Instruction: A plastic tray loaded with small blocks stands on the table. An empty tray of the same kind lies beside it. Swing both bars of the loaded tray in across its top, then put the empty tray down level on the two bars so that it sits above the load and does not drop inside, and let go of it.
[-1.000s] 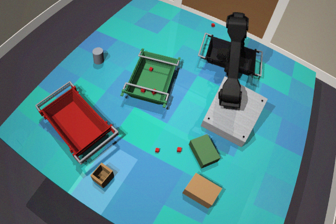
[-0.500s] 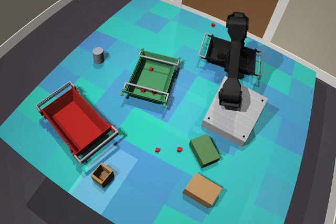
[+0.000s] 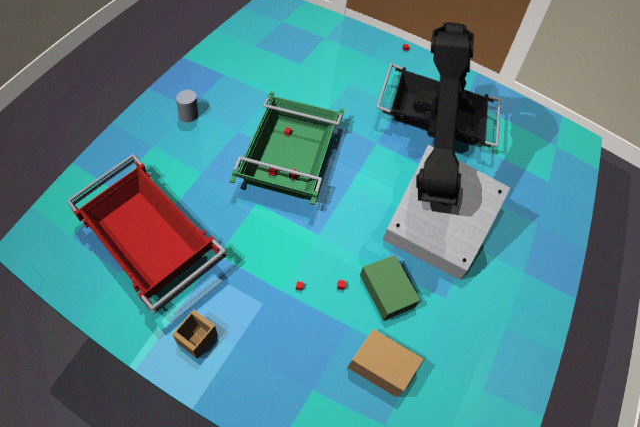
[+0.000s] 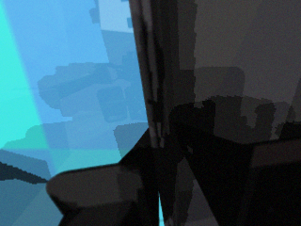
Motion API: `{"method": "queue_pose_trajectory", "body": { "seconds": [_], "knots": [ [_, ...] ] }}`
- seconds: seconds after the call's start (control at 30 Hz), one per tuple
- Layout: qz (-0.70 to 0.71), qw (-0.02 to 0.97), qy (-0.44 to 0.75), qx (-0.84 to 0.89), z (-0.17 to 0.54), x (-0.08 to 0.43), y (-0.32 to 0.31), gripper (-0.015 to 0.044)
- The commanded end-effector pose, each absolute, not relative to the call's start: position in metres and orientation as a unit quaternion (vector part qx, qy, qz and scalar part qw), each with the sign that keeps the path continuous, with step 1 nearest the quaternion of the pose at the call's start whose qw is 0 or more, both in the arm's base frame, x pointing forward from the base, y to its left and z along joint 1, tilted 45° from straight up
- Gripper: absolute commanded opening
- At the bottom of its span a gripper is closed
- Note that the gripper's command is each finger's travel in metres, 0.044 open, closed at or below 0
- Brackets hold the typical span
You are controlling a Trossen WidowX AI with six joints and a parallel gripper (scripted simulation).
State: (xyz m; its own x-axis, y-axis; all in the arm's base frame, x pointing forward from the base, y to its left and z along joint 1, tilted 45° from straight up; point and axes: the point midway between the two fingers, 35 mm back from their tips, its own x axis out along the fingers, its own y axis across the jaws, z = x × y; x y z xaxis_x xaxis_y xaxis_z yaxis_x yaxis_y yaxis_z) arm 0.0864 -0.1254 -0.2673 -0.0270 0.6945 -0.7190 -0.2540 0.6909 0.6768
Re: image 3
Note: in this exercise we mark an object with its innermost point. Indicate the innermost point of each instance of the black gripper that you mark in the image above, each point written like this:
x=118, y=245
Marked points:
x=432, y=121

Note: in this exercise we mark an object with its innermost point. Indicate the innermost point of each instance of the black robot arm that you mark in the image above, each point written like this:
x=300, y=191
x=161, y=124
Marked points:
x=452, y=46

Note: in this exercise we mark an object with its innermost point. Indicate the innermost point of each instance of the grey cylinder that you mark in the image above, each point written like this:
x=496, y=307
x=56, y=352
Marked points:
x=187, y=106

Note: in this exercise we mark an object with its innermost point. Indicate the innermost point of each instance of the brown open-top box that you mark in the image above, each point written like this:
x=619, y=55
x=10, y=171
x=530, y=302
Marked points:
x=195, y=333

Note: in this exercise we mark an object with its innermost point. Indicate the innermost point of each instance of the green rectangular box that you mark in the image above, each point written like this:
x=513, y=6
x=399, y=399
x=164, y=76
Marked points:
x=389, y=287

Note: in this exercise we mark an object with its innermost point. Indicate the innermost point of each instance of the tan rectangular block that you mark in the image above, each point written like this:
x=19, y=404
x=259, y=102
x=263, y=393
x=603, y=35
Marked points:
x=385, y=363

